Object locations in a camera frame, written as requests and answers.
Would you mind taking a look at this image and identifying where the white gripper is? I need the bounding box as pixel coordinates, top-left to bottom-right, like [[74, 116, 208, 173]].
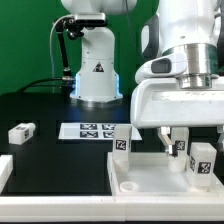
[[130, 53, 224, 157]]

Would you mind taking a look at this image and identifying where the white square tabletop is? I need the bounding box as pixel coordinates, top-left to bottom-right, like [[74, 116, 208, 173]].
[[107, 153, 224, 197]]

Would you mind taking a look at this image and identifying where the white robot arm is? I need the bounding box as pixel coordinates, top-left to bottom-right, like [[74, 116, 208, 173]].
[[61, 0, 224, 149]]

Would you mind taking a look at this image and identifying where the white marker base plate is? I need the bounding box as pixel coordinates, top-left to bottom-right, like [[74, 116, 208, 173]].
[[58, 122, 143, 141]]

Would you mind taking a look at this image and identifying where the black cable bundle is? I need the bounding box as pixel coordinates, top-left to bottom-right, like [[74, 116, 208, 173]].
[[16, 14, 79, 94]]

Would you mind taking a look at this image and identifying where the black camera on stand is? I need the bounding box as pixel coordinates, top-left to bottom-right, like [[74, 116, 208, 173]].
[[56, 13, 108, 40]]

